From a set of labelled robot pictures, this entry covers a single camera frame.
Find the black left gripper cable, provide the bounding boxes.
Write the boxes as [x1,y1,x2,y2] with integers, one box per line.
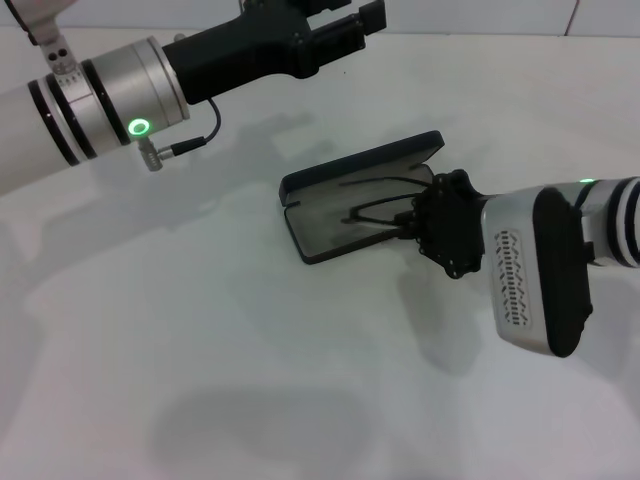
[137,97,223,174]

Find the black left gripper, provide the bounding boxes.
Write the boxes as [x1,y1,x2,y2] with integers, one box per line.
[162,0,387,105]

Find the black thin-frame glasses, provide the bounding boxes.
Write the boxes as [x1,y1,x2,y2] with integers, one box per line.
[339,172,431,236]

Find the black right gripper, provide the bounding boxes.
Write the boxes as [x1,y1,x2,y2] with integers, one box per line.
[397,169,494,279]

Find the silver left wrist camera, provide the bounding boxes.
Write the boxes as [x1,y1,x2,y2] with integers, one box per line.
[0,0,77,76]

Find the black glasses case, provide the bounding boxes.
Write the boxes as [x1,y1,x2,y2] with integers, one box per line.
[278,130,445,265]

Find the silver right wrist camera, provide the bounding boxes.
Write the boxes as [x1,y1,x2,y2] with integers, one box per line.
[482,184,596,359]

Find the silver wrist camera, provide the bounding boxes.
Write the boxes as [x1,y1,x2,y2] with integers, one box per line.
[0,0,77,76]
[482,184,596,359]

